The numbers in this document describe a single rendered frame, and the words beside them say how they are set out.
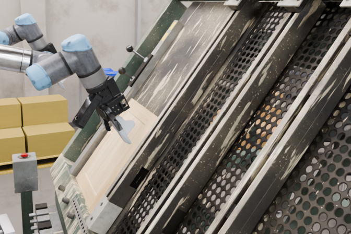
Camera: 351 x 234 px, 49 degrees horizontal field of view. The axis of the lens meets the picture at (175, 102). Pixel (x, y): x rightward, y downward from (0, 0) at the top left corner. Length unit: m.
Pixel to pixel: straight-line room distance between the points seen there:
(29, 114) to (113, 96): 3.49
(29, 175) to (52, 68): 1.18
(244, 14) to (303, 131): 0.68
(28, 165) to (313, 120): 1.58
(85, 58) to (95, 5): 4.63
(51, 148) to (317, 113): 3.71
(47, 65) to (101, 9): 4.68
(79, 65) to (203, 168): 0.48
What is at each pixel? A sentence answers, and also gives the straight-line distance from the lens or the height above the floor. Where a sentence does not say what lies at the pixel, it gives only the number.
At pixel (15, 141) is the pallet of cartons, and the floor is 0.34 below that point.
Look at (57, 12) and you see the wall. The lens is 5.56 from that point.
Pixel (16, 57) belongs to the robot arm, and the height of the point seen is 1.57.
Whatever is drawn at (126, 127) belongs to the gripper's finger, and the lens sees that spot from 1.20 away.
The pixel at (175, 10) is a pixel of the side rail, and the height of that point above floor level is 1.72.
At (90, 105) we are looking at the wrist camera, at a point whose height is 1.44.
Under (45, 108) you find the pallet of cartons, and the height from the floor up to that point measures 0.56.
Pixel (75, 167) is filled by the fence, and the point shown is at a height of 0.93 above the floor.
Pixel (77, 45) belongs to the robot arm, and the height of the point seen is 1.62.
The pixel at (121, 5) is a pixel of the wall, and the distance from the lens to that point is 5.92.
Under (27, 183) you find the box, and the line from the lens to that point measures 2.25.
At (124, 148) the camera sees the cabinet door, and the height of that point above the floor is 1.12.
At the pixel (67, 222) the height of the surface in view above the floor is 0.83.
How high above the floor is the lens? 1.73
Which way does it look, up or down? 13 degrees down
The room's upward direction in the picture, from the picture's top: 2 degrees clockwise
